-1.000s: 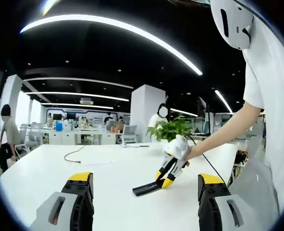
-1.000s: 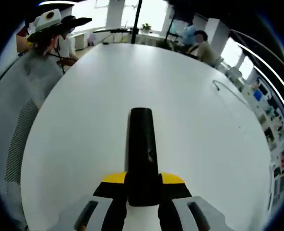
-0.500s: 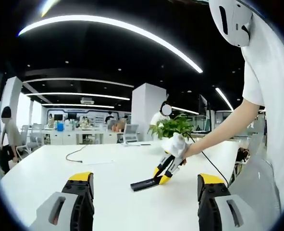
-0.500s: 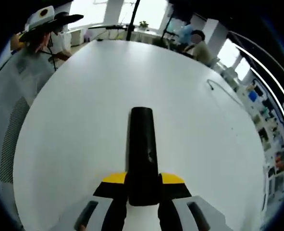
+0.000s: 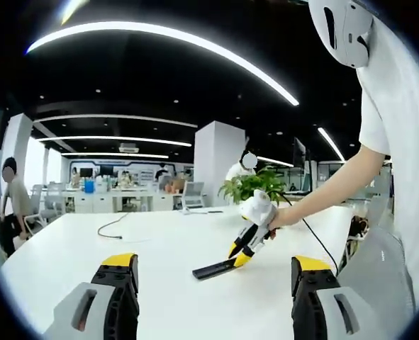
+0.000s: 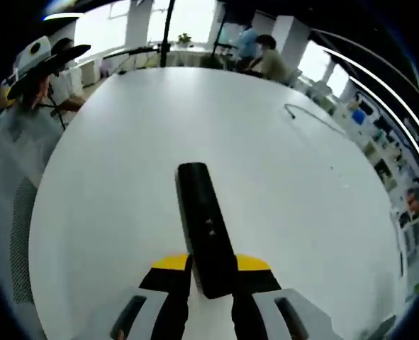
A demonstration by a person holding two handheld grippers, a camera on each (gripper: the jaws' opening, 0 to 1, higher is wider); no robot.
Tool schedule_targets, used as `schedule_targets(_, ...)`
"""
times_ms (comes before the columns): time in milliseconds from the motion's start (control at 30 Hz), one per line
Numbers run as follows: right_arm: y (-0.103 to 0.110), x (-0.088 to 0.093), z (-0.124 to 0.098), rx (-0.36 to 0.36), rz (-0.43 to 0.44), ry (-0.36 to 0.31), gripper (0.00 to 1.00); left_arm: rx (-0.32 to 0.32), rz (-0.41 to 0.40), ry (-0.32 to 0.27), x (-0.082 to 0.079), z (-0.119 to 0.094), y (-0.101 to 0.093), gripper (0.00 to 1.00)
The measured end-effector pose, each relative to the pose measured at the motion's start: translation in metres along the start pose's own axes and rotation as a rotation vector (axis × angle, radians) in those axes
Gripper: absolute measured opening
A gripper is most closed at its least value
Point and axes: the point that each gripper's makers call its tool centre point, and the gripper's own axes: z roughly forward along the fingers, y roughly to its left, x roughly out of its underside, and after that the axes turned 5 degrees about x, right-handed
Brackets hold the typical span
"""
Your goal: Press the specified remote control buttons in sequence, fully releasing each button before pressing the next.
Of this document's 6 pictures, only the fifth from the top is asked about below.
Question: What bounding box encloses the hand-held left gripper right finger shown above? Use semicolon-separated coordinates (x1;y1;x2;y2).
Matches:
290;255;379;340

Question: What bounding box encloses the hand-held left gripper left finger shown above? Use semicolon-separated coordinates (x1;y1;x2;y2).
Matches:
42;252;140;340

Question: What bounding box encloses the black remote control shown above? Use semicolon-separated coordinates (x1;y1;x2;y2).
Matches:
191;257;247;281

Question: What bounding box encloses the person's right hand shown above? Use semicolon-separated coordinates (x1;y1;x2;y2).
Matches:
268;207;304;231

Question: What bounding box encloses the green potted plant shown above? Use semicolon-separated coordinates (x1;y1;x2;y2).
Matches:
218;169;288;206

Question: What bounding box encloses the white office chair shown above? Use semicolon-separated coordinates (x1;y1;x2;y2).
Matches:
40;182;67;222
180;181;208;216

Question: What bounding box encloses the row of white office desks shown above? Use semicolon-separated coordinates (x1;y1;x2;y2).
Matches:
62;183;181;214

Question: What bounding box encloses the person in white shirt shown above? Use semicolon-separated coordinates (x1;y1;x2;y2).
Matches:
356;13;419;319

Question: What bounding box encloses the straight ceiling light strip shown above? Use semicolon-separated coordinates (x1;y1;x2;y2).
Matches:
37;135;192;147

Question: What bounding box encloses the white chest-worn device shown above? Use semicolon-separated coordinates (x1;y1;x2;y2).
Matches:
308;0;375;69

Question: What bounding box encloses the curved ceiling light strip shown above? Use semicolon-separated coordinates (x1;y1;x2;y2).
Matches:
26;21;300;106

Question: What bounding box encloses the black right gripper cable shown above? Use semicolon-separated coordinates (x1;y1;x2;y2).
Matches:
265;190;340;277

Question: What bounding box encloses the grey cable on table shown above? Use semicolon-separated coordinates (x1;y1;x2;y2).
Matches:
97;212;153;244

